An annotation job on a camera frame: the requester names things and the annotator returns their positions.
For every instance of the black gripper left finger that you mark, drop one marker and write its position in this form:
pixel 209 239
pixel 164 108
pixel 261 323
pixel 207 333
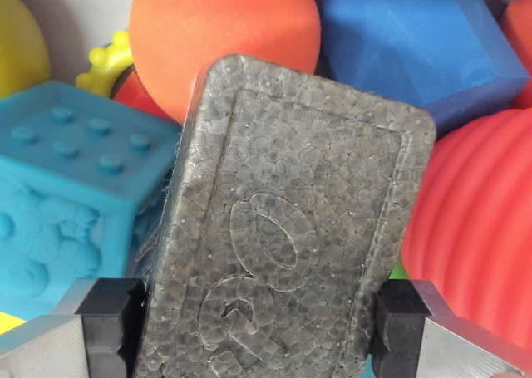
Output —
pixel 99 328

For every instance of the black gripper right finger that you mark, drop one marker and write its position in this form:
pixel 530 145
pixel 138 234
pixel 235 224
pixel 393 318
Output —
pixel 411 332

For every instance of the gray foam block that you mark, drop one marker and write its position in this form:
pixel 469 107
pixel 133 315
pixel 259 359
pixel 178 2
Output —
pixel 282 228

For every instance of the green plastic toy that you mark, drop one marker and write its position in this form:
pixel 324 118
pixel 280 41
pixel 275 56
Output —
pixel 398 273

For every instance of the yellow wooden block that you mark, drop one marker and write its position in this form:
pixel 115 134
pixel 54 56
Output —
pixel 10 323

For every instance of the red ribbed rubber ball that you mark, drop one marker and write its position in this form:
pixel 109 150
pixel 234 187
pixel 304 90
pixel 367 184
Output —
pixel 478 228

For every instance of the teal rubber dotted cube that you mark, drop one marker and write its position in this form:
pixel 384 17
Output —
pixel 70 203

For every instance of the red plastic toy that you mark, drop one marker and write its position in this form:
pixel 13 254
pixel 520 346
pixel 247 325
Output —
pixel 137 97

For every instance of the yellow knobby rubber toy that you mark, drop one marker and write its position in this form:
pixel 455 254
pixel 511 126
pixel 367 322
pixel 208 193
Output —
pixel 108 64

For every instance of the blue foam block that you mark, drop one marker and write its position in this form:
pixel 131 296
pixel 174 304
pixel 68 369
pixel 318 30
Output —
pixel 415 45

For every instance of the olive green pear toy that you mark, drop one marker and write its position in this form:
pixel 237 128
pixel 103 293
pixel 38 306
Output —
pixel 18 50

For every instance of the red-orange foam ball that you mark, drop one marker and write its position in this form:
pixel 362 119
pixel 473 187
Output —
pixel 519 50

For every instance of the orange foam ball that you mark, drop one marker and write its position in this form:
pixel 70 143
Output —
pixel 224 37

